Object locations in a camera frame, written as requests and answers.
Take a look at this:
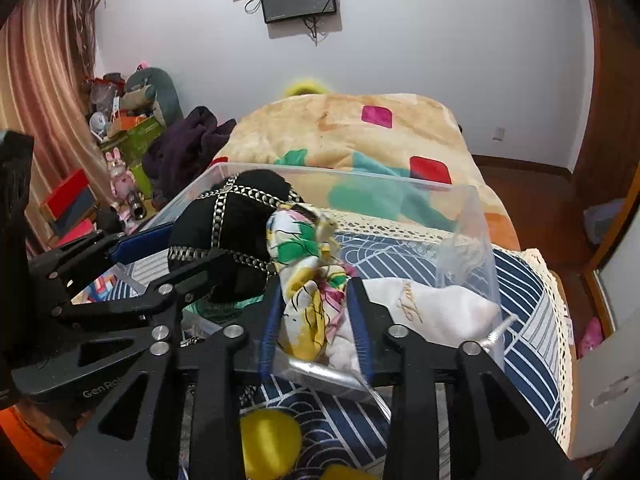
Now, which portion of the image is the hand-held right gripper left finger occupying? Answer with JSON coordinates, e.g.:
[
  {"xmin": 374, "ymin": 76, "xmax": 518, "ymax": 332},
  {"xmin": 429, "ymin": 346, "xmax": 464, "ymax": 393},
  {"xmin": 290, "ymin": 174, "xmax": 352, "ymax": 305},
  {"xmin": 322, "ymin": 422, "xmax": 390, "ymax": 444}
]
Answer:
[{"xmin": 50, "ymin": 280, "xmax": 287, "ymax": 480}]

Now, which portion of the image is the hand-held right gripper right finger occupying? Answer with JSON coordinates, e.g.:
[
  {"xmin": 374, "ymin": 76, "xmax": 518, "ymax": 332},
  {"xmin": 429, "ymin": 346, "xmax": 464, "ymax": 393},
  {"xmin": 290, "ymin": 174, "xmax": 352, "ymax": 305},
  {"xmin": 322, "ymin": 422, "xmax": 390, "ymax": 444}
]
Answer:
[{"xmin": 346, "ymin": 276, "xmax": 585, "ymax": 480}]

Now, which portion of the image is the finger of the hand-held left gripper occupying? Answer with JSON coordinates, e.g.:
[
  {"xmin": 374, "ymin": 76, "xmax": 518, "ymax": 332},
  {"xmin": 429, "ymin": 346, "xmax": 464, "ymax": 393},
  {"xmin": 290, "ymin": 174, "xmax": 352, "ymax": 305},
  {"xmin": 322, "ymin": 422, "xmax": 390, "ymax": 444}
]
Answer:
[
  {"xmin": 10, "ymin": 247, "xmax": 237, "ymax": 386},
  {"xmin": 27, "ymin": 225, "xmax": 174, "ymax": 307}
]

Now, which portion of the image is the black garment with chain print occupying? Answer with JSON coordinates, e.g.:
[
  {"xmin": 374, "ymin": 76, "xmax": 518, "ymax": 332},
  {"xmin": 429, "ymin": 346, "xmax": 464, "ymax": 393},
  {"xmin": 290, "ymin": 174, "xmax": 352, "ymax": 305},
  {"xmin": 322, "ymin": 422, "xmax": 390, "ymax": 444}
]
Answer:
[{"xmin": 167, "ymin": 170, "xmax": 307, "ymax": 307}]

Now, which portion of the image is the floral patterned cloth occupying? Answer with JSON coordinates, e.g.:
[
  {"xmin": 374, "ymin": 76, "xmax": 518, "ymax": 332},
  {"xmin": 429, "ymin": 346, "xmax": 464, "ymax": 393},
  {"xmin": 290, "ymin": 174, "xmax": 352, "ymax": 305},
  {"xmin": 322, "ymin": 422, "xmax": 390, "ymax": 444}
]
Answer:
[{"xmin": 267, "ymin": 205, "xmax": 362, "ymax": 363}]

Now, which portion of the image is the clear plastic storage box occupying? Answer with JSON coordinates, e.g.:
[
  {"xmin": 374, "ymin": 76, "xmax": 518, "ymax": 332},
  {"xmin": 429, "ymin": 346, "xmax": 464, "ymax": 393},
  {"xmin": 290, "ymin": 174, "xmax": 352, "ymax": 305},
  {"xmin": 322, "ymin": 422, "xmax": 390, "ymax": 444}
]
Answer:
[{"xmin": 120, "ymin": 161, "xmax": 507, "ymax": 401}]

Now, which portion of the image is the green cloth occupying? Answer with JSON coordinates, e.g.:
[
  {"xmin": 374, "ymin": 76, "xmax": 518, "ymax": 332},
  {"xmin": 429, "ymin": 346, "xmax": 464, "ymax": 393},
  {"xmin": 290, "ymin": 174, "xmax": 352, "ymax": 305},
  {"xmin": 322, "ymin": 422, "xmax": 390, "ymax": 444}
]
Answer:
[{"xmin": 199, "ymin": 294, "xmax": 263, "ymax": 322}]

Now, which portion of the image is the red chair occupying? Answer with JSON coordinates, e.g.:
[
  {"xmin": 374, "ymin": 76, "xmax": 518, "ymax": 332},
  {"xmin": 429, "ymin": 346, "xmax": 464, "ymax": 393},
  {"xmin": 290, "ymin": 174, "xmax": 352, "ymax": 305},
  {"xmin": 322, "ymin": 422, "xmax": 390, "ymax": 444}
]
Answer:
[{"xmin": 42, "ymin": 167, "xmax": 99, "ymax": 252}]

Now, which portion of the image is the colourful zigzag cloth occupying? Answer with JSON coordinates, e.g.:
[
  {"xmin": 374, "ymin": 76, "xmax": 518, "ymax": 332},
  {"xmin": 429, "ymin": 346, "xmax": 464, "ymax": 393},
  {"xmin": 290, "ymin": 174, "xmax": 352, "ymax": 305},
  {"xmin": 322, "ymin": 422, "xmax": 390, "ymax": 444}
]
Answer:
[{"xmin": 84, "ymin": 269, "xmax": 132, "ymax": 303}]

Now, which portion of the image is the pink rabbit toy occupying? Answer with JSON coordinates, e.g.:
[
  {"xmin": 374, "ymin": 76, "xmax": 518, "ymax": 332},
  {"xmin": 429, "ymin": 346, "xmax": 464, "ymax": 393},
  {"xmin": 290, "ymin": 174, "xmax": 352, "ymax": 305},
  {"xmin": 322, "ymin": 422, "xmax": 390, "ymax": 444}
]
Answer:
[{"xmin": 104, "ymin": 149, "xmax": 139, "ymax": 202}]

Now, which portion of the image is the white cloth with gold embroidery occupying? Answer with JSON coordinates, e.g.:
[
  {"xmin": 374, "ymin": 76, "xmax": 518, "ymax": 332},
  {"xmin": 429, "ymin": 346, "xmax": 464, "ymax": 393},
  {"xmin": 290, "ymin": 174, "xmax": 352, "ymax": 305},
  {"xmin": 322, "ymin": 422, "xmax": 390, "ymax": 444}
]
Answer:
[{"xmin": 325, "ymin": 276, "xmax": 504, "ymax": 367}]

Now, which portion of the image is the dark purple cloth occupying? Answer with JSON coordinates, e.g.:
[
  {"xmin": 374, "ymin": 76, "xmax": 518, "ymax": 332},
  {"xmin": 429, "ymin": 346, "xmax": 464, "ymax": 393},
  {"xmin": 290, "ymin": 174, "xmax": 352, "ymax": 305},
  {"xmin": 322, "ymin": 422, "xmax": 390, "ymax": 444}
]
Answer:
[{"xmin": 142, "ymin": 105, "xmax": 237, "ymax": 209}]

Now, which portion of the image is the green cardboard box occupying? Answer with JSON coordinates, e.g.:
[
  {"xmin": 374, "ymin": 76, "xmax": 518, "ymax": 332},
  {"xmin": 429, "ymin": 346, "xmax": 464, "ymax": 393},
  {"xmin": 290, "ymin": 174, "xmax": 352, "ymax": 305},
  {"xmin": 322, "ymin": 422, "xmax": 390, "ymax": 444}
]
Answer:
[{"xmin": 100, "ymin": 117, "xmax": 167, "ymax": 162}]

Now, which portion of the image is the yellow round object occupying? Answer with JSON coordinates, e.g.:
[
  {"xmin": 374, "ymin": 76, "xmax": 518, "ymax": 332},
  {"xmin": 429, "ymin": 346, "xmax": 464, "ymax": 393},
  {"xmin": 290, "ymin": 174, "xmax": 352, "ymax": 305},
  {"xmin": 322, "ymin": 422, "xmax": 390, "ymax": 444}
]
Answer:
[{"xmin": 240, "ymin": 406, "xmax": 304, "ymax": 480}]

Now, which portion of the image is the clear plastic bag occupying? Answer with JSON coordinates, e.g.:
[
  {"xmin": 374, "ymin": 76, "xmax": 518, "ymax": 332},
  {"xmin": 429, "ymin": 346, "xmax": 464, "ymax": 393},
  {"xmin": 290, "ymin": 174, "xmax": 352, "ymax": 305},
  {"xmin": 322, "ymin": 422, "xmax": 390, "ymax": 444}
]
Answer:
[{"xmin": 434, "ymin": 189, "xmax": 501, "ymax": 292}]

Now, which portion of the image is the pink striped curtain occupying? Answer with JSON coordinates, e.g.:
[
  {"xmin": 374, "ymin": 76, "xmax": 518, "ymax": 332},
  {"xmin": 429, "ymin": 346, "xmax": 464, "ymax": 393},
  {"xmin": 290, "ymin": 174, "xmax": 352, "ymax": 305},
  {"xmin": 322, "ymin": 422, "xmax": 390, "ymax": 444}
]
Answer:
[{"xmin": 0, "ymin": 0, "xmax": 117, "ymax": 257}]

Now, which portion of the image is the grey green dinosaur plush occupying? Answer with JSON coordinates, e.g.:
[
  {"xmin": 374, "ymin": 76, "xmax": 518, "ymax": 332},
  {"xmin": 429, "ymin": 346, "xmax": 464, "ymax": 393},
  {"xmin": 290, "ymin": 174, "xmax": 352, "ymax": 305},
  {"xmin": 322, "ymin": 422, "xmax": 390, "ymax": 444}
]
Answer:
[{"xmin": 122, "ymin": 66, "xmax": 185, "ymax": 127}]

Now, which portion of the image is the navy wave patterned bed sheet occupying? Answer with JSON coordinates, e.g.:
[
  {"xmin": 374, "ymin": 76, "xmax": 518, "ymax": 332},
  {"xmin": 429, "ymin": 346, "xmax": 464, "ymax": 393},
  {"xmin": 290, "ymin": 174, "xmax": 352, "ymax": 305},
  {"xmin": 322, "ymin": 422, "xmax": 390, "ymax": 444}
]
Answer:
[{"xmin": 70, "ymin": 230, "xmax": 562, "ymax": 480}]

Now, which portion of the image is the yellow green plush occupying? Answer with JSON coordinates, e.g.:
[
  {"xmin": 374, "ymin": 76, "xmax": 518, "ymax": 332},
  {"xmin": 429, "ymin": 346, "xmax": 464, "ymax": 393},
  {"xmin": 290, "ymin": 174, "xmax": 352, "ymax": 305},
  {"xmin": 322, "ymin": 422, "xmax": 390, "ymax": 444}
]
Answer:
[{"xmin": 280, "ymin": 78, "xmax": 326, "ymax": 97}]

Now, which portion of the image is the pink slipper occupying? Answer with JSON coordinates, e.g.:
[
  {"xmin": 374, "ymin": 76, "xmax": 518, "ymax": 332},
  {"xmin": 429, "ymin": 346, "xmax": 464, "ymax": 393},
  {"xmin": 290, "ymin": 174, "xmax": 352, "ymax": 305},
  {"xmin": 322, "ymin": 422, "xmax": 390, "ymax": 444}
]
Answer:
[{"xmin": 577, "ymin": 317, "xmax": 604, "ymax": 359}]

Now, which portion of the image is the orange cloth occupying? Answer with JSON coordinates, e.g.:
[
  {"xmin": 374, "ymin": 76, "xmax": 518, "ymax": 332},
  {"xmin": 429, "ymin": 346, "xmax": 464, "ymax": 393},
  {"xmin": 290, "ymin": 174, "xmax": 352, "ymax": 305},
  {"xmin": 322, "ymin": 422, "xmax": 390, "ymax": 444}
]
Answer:
[{"xmin": 0, "ymin": 404, "xmax": 62, "ymax": 480}]

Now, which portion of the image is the white cardboard box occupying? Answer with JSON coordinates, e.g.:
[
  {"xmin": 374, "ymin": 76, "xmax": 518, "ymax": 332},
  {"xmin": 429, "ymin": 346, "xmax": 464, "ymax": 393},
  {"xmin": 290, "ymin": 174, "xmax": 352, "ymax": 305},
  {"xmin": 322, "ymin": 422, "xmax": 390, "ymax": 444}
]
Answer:
[{"xmin": 567, "ymin": 329, "xmax": 640, "ymax": 462}]

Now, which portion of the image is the grey bag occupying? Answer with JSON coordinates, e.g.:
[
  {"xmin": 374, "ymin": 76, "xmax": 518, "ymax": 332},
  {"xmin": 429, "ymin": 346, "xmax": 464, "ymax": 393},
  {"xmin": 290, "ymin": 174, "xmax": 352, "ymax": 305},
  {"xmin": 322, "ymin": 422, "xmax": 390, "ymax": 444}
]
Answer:
[{"xmin": 582, "ymin": 199, "xmax": 626, "ymax": 247}]

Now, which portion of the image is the brown wooden wardrobe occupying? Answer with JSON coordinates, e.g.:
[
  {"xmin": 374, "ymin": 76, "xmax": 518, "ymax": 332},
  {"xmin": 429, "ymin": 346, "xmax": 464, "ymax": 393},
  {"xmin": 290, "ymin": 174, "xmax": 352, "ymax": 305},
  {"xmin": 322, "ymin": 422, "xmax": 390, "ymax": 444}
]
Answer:
[{"xmin": 569, "ymin": 0, "xmax": 640, "ymax": 262}]

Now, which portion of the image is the black monitor cable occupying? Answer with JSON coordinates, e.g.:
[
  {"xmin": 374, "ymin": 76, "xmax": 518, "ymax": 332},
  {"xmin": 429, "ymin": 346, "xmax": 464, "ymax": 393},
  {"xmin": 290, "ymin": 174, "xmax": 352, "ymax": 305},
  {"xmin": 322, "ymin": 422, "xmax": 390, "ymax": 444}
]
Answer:
[{"xmin": 300, "ymin": 14, "xmax": 327, "ymax": 47}]

